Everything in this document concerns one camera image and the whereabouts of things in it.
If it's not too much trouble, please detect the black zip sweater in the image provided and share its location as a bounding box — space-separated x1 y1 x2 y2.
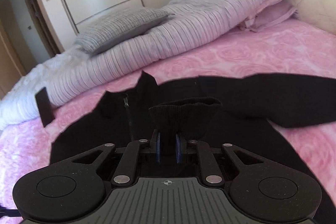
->
49 70 336 214

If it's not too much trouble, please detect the black smartphone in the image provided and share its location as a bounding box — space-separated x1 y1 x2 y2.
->
35 87 55 127

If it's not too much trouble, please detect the grey checked pillow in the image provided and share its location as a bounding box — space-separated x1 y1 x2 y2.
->
75 7 170 56

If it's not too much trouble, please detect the striped lilac folded duvet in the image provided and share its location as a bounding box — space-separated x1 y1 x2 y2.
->
0 0 299 130

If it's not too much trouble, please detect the wooden door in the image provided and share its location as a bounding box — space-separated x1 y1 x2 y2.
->
0 24 26 99

